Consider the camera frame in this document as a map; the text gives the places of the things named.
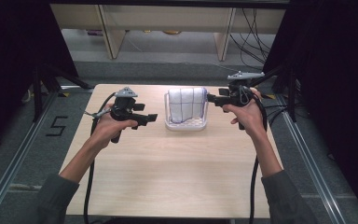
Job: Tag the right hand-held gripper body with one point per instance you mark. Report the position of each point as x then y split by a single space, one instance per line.
240 93

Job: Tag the yellow floor tape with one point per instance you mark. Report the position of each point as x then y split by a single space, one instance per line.
269 96

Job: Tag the yellow object under desk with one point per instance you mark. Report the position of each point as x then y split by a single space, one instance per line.
171 32

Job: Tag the aluminium floor rail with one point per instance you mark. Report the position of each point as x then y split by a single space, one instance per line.
310 168
15 161

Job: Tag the black metal stand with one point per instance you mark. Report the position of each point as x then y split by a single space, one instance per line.
287 90
45 87

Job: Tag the light wooden desk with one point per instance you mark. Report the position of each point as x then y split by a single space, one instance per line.
167 18

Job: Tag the person's right hand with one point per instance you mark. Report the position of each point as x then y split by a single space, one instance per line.
250 118

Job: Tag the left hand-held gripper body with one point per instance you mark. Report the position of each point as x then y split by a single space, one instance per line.
122 107

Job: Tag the person's left hand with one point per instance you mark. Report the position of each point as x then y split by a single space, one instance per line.
108 127

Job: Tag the white cloth with purple edge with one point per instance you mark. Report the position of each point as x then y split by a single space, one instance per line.
186 104

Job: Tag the black curtain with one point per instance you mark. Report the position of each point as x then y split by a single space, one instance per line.
335 77
9 62

